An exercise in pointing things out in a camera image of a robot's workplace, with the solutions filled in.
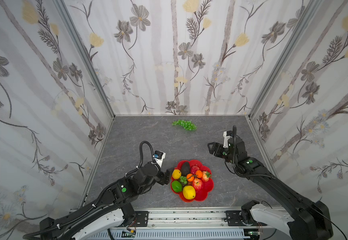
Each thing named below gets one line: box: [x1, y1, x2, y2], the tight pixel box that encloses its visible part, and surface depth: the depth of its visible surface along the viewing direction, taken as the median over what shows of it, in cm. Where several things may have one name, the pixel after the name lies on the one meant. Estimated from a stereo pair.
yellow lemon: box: [182, 185, 196, 200], surface depth 79 cm
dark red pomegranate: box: [190, 165, 200, 175], surface depth 88 cm
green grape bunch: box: [171, 119, 198, 131], surface depth 113 cm
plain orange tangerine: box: [195, 170, 203, 179], surface depth 84 cm
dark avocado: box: [181, 161, 191, 176], surface depth 88 cm
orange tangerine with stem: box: [186, 173, 195, 182], surface depth 82 cm
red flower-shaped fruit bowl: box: [170, 160, 190, 203], surface depth 81 cm
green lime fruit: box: [171, 180, 183, 193], surface depth 81 cm
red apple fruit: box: [192, 178, 203, 190], surface depth 82 cm
